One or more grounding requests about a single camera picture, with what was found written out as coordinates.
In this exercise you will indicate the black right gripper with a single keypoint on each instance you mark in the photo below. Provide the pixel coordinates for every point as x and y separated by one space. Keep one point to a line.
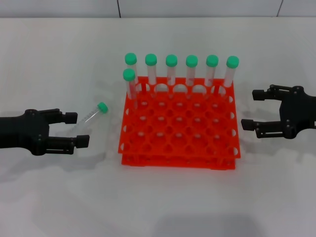
298 111

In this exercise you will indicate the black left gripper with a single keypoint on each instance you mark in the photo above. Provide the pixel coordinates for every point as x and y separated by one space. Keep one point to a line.
22 130

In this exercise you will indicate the clear test tube green cap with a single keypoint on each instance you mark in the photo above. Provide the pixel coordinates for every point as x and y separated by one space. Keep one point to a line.
151 59
232 62
191 61
130 58
212 61
171 60
129 74
102 106

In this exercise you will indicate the orange test tube rack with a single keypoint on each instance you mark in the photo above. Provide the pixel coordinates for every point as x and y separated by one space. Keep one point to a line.
177 128

